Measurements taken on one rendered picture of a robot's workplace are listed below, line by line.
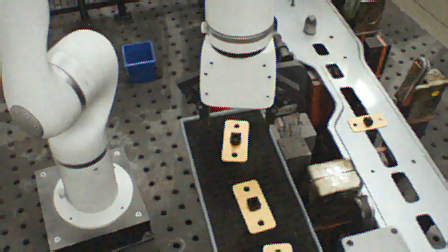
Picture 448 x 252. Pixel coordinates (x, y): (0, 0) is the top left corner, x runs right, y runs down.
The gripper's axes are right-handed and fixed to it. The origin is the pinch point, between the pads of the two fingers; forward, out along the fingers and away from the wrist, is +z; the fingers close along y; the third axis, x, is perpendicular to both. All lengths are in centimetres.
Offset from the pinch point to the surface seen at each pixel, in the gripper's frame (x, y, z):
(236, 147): -1.4, 0.1, 4.7
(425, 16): 218, 117, 121
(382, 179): 6.1, 28.4, 21.0
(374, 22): 65, 36, 25
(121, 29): 91, -47, 51
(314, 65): 38.7, 16.8, 20.7
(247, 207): -12.3, 2.3, 4.7
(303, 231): -15.5, 10.1, 5.0
